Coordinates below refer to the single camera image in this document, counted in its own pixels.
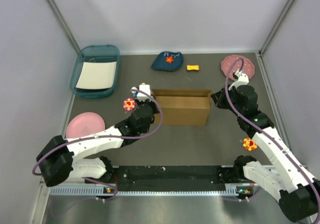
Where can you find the teal plastic bin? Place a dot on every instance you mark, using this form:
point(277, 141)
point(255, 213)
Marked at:
point(95, 54)

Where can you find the plain pink plate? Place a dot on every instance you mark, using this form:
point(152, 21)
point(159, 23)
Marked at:
point(85, 124)

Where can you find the dark blue fish dish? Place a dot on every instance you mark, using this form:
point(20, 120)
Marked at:
point(168, 61)

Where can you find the brown cardboard box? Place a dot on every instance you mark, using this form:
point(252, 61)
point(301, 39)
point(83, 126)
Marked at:
point(183, 107)

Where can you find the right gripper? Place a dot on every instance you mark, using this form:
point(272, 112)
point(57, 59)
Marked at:
point(218, 97)

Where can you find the pink dotted plate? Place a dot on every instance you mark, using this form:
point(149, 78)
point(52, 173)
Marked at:
point(248, 67)

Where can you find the pink flower charm left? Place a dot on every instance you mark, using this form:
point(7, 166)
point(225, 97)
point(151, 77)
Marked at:
point(129, 104)

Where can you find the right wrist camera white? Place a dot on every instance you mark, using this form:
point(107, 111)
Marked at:
point(240, 78)

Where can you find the orange yellow flower charm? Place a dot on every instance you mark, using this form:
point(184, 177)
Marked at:
point(249, 144)

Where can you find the yellow bone sponge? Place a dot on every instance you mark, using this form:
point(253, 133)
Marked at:
point(192, 68)

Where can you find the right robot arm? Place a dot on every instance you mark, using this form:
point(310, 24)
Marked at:
point(294, 188)

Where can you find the aluminium frame profile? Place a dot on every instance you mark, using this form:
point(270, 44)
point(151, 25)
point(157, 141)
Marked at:
point(81, 187)

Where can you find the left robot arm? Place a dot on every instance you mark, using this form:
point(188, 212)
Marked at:
point(63, 159)

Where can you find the white paper sheet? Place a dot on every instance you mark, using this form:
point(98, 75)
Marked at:
point(96, 76)

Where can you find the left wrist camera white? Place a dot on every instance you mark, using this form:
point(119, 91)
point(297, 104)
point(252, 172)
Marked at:
point(141, 93)

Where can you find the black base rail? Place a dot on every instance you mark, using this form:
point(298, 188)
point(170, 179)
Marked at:
point(176, 178)

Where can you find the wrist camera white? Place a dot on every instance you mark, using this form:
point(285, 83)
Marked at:
point(240, 78)
point(141, 93)

